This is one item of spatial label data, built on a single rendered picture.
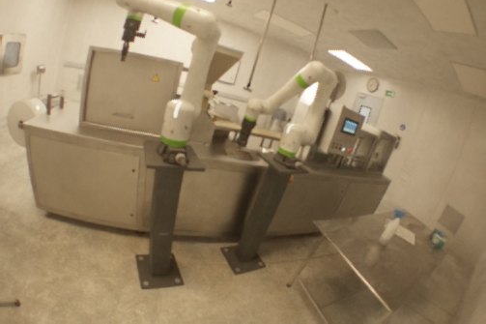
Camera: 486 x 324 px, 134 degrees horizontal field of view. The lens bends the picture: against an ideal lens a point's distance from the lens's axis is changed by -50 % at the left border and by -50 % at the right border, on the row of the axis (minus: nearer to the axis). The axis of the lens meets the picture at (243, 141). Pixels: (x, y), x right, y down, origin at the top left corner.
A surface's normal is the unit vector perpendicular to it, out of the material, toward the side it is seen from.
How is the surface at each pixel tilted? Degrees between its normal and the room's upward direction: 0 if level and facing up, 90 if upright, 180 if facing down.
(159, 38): 90
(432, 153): 90
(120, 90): 90
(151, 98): 90
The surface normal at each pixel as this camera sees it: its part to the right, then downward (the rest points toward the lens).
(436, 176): -0.91, -0.17
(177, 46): 0.30, 0.36
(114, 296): 0.28, -0.92
